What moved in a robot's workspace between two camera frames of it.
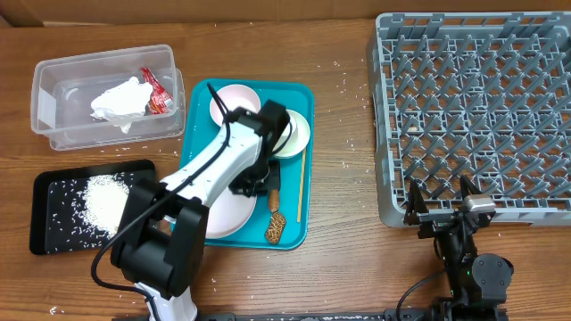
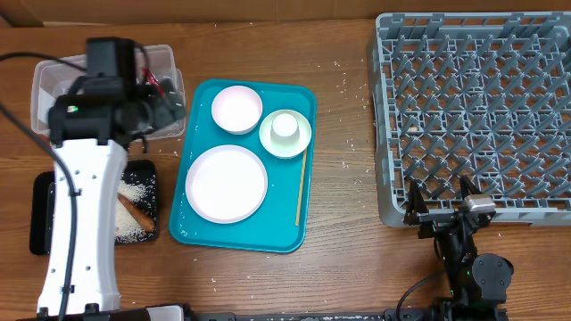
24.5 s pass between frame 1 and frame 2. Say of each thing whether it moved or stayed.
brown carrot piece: moved
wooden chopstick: stayed
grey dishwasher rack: stayed
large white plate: moved
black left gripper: moved
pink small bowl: stayed
